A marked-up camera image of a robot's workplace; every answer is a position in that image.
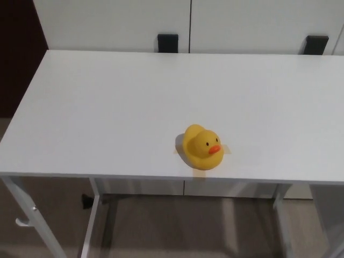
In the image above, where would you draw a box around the yellow rubber duck toy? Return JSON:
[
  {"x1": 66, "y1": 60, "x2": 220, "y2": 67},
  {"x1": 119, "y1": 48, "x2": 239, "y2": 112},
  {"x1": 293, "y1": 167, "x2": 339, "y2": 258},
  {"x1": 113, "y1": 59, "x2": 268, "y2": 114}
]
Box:
[{"x1": 182, "y1": 124, "x2": 225, "y2": 170}]

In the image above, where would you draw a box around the white metal desk leg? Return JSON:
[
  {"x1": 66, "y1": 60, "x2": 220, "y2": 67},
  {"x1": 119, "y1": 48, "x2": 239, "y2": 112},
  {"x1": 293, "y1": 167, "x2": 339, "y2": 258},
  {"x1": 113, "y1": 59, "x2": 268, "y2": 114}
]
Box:
[
  {"x1": 0, "y1": 176, "x2": 67, "y2": 258},
  {"x1": 79, "y1": 178, "x2": 103, "y2": 258},
  {"x1": 308, "y1": 184, "x2": 344, "y2": 258},
  {"x1": 272, "y1": 183, "x2": 296, "y2": 258}
]

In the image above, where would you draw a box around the white desk side hook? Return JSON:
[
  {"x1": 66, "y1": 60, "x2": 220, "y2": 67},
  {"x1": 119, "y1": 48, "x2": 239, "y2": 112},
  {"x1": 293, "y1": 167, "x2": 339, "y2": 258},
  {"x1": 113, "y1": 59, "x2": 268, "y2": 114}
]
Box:
[{"x1": 15, "y1": 217, "x2": 35, "y2": 229}]

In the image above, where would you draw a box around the small black floor object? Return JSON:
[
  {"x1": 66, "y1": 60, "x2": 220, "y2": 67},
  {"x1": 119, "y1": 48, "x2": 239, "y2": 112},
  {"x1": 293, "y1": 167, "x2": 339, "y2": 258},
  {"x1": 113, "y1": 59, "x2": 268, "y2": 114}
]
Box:
[{"x1": 81, "y1": 193, "x2": 94, "y2": 210}]

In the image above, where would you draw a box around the white cabinet door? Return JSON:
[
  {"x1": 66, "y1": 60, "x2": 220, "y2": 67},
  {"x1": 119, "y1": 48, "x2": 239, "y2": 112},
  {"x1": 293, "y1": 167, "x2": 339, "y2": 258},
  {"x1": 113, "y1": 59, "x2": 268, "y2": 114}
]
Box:
[
  {"x1": 31, "y1": 0, "x2": 192, "y2": 54},
  {"x1": 189, "y1": 0, "x2": 341, "y2": 56}
]

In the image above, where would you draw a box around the black cabinet handle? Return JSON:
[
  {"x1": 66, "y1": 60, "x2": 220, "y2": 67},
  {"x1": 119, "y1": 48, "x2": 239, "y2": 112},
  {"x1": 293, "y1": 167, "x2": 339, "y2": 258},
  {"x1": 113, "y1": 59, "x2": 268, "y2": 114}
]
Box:
[
  {"x1": 157, "y1": 33, "x2": 180, "y2": 54},
  {"x1": 305, "y1": 35, "x2": 329, "y2": 56}
]

